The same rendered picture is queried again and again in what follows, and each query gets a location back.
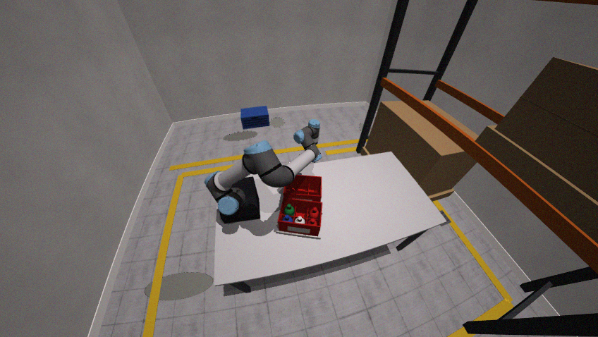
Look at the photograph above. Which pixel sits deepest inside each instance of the green bottle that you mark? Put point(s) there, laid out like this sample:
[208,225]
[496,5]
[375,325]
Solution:
[289,211]

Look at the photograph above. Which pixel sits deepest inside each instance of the red crate with dividers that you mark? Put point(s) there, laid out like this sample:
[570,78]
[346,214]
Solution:
[300,185]
[303,208]

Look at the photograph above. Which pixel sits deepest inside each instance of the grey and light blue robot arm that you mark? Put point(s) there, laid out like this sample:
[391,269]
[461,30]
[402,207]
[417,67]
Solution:
[260,159]

